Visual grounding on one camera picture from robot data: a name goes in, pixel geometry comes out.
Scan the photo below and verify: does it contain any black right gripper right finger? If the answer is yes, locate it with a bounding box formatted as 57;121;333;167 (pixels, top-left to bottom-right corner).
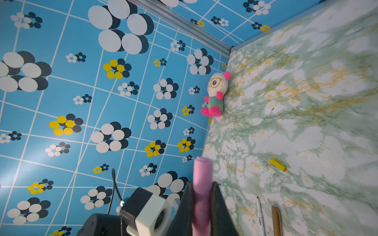
211;182;239;236

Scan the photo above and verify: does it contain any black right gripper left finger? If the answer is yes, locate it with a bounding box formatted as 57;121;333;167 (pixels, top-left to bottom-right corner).
166;182;194;236

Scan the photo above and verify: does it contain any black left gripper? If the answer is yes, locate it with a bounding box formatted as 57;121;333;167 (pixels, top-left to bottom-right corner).
76;213;130;236

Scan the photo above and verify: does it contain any pink pen cap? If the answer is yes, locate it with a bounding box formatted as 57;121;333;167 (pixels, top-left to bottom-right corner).
192;157;213;236

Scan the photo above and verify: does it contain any yellow pen cap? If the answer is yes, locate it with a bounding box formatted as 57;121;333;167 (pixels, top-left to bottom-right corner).
269;158;287;172

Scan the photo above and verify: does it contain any white pen left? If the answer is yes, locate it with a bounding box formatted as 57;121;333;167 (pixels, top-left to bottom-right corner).
257;197;265;236

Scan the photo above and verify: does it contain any brown pen cap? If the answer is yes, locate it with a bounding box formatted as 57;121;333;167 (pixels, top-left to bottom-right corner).
271;206;283;236

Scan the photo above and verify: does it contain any pink white plush toy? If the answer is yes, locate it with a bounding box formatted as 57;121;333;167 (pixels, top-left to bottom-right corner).
201;71;231;117

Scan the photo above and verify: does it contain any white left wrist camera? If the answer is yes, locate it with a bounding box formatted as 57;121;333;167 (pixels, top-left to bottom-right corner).
119;188;172;236

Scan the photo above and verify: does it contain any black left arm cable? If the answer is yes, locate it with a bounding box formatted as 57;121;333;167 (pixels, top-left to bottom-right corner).
107;168;124;216

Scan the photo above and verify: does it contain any aluminium frame post left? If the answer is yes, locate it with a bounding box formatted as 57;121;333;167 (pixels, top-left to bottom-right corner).
130;0;231;57

